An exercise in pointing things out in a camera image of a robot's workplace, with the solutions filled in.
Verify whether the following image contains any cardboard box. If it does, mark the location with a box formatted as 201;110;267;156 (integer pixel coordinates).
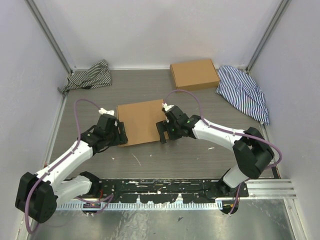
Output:
170;58;220;91
117;99;165;147

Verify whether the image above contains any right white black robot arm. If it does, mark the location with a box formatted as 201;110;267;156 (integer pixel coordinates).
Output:
156;103;275;198

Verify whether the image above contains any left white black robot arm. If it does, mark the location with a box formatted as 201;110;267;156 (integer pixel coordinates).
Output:
15;110;128;223

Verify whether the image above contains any folded closed cardboard box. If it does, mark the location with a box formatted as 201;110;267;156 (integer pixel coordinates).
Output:
170;58;220;91

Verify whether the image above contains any grey striped cloth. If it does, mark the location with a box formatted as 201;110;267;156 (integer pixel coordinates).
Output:
57;59;112;97

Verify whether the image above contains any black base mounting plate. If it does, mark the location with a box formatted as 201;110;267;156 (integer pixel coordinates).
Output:
85;178;249;204

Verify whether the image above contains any blue white striped cloth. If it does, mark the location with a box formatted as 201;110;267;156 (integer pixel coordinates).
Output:
216;65;270;125

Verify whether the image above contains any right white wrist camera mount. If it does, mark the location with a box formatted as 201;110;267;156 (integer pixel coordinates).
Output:
161;102;174;113

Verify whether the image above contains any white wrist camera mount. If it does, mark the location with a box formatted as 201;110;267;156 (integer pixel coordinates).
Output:
98;107;115;116
161;102;174;113

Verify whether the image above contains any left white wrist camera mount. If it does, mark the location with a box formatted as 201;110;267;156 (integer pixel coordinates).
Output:
98;107;115;116

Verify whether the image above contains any slotted grey cable duct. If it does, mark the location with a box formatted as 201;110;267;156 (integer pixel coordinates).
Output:
56;199;223;212

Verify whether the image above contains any aluminium front rail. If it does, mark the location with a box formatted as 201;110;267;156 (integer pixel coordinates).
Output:
59;178;297;201

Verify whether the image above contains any left aluminium corner post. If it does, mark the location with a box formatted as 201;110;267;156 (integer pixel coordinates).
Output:
24;0;73;74

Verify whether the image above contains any aluminium corner post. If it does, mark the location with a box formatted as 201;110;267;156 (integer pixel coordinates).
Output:
245;0;292;74
24;0;73;74

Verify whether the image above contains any right aluminium corner post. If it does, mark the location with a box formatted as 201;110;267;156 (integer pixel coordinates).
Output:
245;0;292;74

